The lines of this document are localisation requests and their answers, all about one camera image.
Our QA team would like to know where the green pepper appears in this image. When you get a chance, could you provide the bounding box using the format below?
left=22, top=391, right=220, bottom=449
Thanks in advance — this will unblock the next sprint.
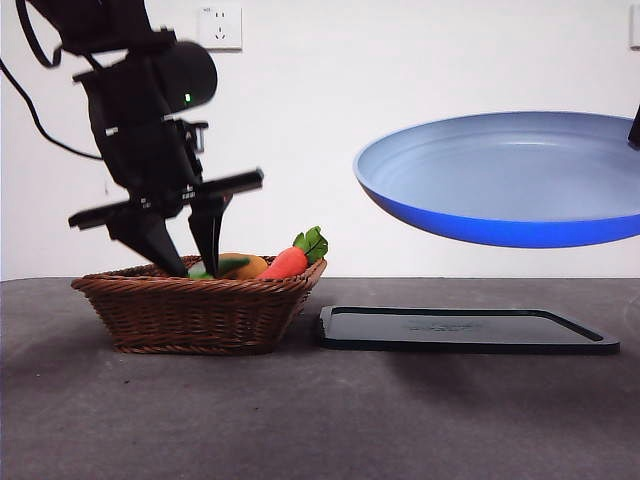
left=187, top=254, right=252, bottom=281

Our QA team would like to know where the blue round plate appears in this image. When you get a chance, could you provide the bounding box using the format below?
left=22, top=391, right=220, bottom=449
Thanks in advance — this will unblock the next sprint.
left=351, top=111, right=640, bottom=249

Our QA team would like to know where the yellow-brown potato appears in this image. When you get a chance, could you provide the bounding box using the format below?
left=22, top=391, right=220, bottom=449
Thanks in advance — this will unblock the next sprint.
left=218, top=253, right=270, bottom=281

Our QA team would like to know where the brown wicker basket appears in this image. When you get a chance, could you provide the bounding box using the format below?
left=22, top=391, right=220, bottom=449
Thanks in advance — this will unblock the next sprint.
left=70, top=255, right=329, bottom=357

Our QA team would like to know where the orange carrot with green leaves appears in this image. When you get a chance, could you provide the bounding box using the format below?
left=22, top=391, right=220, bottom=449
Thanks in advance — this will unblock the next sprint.
left=255, top=226, right=330, bottom=281

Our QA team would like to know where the black rectangular tray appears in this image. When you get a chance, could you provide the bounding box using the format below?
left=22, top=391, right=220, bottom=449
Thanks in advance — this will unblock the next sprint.
left=317, top=305, right=622, bottom=357

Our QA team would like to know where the black cable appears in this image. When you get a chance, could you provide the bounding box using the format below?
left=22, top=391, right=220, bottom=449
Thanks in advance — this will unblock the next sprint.
left=0, top=57, right=104, bottom=161
left=14, top=0, right=64, bottom=69

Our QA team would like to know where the white wall socket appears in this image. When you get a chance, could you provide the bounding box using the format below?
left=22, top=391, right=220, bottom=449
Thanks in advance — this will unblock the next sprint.
left=198, top=4, right=244, bottom=53

